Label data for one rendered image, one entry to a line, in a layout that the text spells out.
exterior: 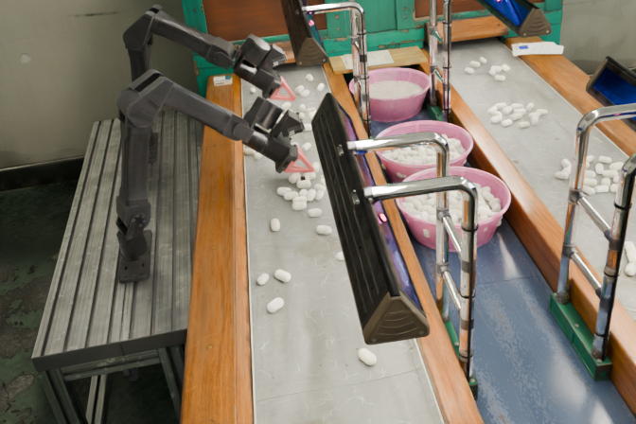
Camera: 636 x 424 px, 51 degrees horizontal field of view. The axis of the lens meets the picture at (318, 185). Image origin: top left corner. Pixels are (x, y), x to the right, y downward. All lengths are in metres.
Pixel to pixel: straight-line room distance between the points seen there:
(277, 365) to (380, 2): 1.56
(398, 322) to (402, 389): 0.39
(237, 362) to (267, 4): 1.49
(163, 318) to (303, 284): 0.32
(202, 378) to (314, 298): 0.29
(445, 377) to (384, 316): 0.39
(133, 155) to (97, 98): 1.93
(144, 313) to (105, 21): 2.05
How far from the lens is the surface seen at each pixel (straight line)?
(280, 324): 1.33
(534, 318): 1.43
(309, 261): 1.47
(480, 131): 1.92
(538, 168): 1.80
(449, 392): 1.16
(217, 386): 1.20
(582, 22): 3.93
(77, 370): 1.56
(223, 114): 1.63
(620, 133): 1.95
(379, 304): 0.81
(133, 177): 1.60
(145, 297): 1.59
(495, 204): 1.63
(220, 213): 1.64
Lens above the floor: 1.62
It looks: 30 degrees down
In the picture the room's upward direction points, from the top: 6 degrees counter-clockwise
